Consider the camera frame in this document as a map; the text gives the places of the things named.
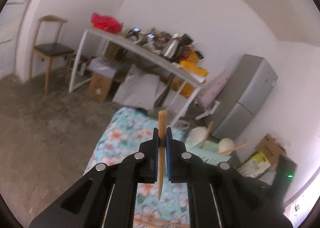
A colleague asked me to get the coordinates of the cardboard box by wall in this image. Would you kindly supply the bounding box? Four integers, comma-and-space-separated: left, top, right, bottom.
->
255, 134, 286, 166

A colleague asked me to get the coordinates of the white ladle spoon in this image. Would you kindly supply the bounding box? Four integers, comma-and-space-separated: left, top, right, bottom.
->
219, 138, 235, 155

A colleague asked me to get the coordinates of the yellow bag on table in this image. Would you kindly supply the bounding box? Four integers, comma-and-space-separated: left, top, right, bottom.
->
179, 51, 208, 77

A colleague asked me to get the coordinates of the white pillow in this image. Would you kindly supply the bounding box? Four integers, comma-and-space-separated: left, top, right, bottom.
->
112, 64, 166, 110

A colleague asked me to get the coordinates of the floral blue tablecloth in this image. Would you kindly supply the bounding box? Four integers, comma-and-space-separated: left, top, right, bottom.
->
86, 107, 190, 227

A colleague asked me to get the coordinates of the wooden chair black seat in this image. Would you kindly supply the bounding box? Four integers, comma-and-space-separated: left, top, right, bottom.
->
29, 14, 75, 96

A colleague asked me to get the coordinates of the mint green utensil holder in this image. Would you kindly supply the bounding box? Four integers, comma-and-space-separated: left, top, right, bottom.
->
185, 140, 231, 166

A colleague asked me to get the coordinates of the brown cardboard box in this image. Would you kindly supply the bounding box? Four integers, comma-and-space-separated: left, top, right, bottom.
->
87, 72, 113, 103

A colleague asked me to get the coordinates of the pink rolled mat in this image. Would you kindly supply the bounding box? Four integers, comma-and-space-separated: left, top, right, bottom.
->
199, 70, 231, 108

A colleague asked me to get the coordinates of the white side table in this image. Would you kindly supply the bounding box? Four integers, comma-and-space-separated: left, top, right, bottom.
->
68, 28, 206, 126

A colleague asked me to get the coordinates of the white door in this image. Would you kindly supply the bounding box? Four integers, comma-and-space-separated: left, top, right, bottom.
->
0, 0, 30, 78

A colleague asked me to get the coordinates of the grey refrigerator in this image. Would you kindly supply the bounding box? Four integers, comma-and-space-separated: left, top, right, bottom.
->
210, 54, 278, 140

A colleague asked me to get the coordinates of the steel electric kettle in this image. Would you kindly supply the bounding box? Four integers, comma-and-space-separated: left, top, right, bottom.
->
162, 34, 180, 59

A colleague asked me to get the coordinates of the red plastic bag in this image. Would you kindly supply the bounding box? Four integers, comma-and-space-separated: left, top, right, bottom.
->
91, 12, 123, 34

